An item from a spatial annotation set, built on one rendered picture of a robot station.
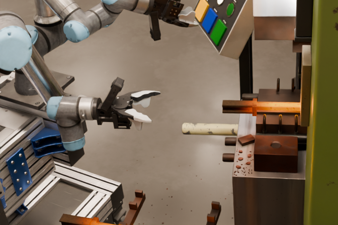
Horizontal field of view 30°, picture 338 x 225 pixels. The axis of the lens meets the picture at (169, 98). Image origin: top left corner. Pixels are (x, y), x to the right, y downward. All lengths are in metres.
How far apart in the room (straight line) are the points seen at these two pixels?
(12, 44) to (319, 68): 0.91
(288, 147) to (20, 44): 0.80
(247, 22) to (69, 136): 0.73
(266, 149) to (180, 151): 1.58
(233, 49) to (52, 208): 1.11
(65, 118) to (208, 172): 1.32
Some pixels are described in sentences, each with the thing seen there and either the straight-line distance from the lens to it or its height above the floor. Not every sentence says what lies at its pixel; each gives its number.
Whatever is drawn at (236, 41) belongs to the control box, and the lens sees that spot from 2.21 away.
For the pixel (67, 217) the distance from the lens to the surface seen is 1.62.
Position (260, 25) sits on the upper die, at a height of 1.31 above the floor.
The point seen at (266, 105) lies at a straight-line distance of 1.86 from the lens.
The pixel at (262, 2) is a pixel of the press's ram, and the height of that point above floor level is 1.40.
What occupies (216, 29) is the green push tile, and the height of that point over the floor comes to 1.01.
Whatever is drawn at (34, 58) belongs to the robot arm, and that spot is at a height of 1.13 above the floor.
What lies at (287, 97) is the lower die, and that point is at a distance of 1.93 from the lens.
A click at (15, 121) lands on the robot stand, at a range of 2.46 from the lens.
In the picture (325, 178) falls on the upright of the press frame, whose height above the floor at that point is 1.16.
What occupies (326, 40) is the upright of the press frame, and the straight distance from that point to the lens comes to 1.19.
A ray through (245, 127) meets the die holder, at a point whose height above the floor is 0.91.
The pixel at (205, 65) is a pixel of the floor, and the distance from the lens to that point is 3.99.
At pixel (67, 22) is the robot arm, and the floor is 1.19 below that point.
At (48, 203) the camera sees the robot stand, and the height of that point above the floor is 0.21.
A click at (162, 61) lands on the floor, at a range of 4.07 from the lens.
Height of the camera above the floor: 2.09
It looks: 34 degrees down
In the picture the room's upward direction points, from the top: 6 degrees counter-clockwise
